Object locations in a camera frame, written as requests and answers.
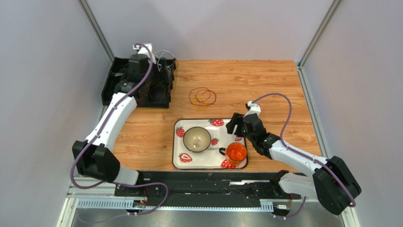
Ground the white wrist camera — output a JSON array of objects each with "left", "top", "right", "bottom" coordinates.
[
  {"left": 245, "top": 101, "right": 261, "bottom": 116},
  {"left": 132, "top": 43, "right": 155, "bottom": 61}
]

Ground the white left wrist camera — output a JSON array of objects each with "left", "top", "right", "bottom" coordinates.
[{"left": 132, "top": 43, "right": 155, "bottom": 61}]

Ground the orange translucent mug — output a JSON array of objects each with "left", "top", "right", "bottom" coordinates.
[{"left": 219, "top": 142, "right": 247, "bottom": 168}]

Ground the aluminium frame rail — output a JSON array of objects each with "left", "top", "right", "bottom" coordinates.
[{"left": 57, "top": 171, "right": 359, "bottom": 227}]

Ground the strawberry print white tray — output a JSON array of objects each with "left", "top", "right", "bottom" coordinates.
[{"left": 172, "top": 118, "right": 248, "bottom": 170}]

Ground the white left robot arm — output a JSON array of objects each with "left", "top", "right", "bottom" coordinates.
[{"left": 70, "top": 54, "right": 155, "bottom": 189}]

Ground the white wire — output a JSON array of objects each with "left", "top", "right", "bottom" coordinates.
[
  {"left": 153, "top": 50, "right": 175, "bottom": 68},
  {"left": 157, "top": 61, "right": 174, "bottom": 76}
]

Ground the black thin wire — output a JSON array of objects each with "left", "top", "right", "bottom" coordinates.
[{"left": 150, "top": 82, "right": 171, "bottom": 101}]

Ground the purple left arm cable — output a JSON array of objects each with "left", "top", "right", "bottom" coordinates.
[{"left": 69, "top": 43, "right": 169, "bottom": 225}]

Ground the beige ceramic bowl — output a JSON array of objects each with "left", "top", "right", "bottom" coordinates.
[{"left": 183, "top": 127, "right": 211, "bottom": 153}]

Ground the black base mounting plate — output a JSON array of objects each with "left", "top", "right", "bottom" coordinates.
[{"left": 114, "top": 170, "right": 302, "bottom": 208}]

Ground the black compartment storage bin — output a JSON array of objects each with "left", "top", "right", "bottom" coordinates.
[{"left": 101, "top": 57, "right": 176, "bottom": 108}]

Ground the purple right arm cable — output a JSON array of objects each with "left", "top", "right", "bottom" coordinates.
[{"left": 250, "top": 92, "right": 357, "bottom": 220}]

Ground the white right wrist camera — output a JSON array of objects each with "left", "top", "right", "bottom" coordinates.
[{"left": 245, "top": 101, "right": 261, "bottom": 116}]

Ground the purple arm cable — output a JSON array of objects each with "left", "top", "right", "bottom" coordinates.
[
  {"left": 250, "top": 92, "right": 357, "bottom": 220},
  {"left": 69, "top": 43, "right": 169, "bottom": 225}
]

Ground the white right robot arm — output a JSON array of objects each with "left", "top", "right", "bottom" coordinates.
[{"left": 226, "top": 113, "right": 362, "bottom": 215}]

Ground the yellow wire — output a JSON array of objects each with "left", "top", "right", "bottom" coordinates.
[{"left": 192, "top": 94, "right": 209, "bottom": 112}]

